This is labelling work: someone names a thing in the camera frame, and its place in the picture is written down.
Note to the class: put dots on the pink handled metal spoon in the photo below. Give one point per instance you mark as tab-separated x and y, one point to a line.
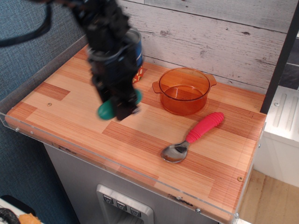
175	153

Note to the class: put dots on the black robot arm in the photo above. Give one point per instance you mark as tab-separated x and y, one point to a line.
103	22

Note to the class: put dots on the white toy sink unit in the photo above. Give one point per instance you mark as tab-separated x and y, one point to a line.
277	155

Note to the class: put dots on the silver dispenser button panel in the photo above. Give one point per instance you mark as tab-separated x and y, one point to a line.
118	208

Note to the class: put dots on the orange plush item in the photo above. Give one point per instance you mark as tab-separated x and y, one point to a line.
28	219

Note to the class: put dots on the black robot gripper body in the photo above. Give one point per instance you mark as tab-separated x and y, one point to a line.
117	67

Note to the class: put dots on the dark grey right post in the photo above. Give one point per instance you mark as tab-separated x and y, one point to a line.
282	60

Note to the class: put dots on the grey toy fridge cabinet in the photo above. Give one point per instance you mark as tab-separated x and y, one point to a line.
80	179

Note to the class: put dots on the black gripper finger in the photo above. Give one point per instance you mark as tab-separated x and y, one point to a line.
123	109
103	88

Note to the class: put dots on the green toy pickle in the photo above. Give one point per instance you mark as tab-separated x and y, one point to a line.
106	112

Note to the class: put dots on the clear acrylic table guard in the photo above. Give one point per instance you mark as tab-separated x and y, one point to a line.
60	110

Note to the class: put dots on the alphabet soup toy can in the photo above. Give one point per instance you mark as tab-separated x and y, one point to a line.
135	35

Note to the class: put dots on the orange transparent plastic pot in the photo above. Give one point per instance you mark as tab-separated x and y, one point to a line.
183	91

